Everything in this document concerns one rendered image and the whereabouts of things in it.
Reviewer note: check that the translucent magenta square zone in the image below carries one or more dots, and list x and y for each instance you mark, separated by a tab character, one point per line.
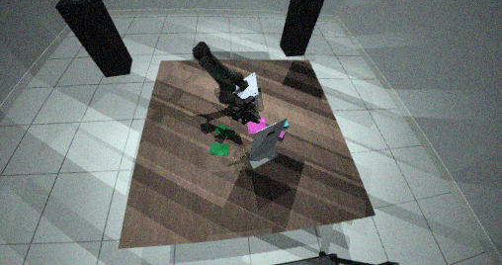
253	127

